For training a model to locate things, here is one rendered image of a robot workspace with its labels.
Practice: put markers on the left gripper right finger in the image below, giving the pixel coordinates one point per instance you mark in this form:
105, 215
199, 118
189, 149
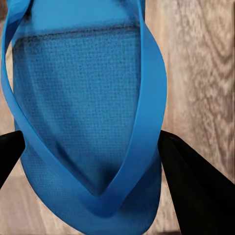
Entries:
203, 198

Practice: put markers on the sandal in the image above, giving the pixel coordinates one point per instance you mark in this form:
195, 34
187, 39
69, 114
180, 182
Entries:
89, 95

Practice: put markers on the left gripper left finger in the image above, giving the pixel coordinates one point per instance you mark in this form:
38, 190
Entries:
12, 146

